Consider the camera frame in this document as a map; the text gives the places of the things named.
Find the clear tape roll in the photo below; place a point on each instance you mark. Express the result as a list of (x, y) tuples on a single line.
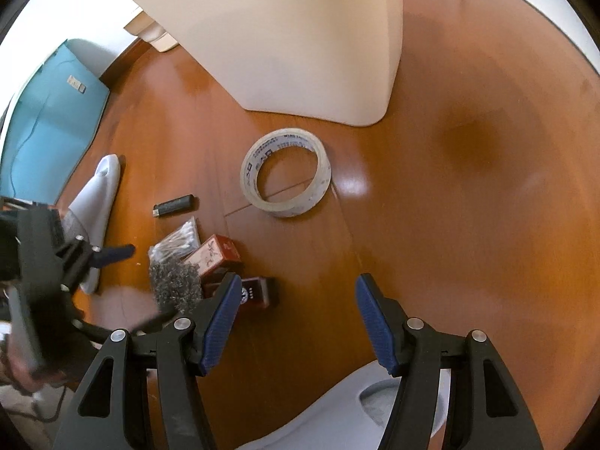
[(286, 206)]

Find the person's left hand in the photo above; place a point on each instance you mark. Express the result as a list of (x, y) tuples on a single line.
[(21, 370)]

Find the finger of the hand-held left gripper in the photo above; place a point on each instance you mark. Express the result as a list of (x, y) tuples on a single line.
[(140, 326), (117, 253)]

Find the red cardboard box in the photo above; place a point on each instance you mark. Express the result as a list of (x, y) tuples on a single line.
[(213, 254)]

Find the beige mop bucket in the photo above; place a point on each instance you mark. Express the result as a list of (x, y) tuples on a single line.
[(154, 33)]

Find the beige plastic trash bin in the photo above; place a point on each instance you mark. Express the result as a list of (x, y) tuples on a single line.
[(290, 37)]

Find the person's right grey slipper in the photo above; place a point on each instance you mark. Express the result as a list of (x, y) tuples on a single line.
[(328, 412)]

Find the person's grey slipper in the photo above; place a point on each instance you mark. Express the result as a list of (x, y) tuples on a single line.
[(101, 197), (328, 412)]

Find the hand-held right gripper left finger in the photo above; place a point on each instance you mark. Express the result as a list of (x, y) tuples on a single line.
[(220, 318)]

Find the grey steel wool pad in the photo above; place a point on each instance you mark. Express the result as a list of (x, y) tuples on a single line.
[(176, 286)]

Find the dark red small box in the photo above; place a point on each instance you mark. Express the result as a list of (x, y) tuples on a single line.
[(255, 293)]

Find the blue plastic storage box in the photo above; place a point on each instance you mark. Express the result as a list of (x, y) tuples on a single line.
[(51, 117)]

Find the person's left grey slipper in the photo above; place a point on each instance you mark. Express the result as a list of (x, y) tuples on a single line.
[(101, 197)]

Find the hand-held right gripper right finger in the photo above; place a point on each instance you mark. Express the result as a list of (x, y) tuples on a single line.
[(375, 323)]

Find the clear bag of cotton swabs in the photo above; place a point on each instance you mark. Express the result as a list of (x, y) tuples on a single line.
[(176, 241)]

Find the black lighter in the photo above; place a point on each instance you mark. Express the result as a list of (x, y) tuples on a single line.
[(174, 205)]

